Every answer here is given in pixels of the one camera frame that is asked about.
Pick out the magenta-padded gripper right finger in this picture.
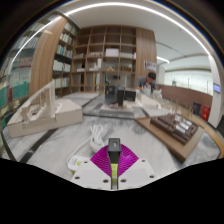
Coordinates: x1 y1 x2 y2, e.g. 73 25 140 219
117 143 157 191

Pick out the wooden shelf unit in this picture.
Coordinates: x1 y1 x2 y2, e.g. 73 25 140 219
51 21 138 98

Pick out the person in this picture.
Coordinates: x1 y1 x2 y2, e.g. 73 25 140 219
134 71 158 98

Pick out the wall poster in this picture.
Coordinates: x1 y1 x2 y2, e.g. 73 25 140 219
143 60 158 72

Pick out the glass-fronted bookshelf with books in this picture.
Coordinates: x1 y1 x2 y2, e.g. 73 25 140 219
0 26 38 134

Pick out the black building model on base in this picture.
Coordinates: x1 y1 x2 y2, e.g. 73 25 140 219
99 84 139 113

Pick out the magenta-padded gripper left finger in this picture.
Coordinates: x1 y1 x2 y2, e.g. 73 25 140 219
70 143 113 191

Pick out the white coiled power cable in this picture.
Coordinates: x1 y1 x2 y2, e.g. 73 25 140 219
68 123 107 161

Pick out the brown building model on board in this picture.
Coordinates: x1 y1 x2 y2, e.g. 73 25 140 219
134 99 206 163

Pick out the small white building model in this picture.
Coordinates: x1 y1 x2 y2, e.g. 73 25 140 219
136 93 164 109

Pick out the black charger block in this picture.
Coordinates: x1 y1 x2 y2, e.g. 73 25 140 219
107 137 122 164

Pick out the green and white power strip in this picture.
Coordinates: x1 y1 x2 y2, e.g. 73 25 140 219
67 154 118 183

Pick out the white architectural model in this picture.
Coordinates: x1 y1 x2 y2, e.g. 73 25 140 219
7 79 84 139

